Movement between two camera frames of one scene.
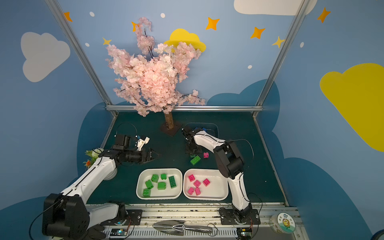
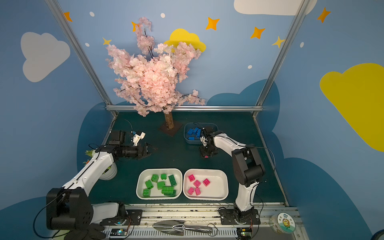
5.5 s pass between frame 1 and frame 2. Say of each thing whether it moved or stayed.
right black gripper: moved
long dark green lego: stayed
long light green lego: moved
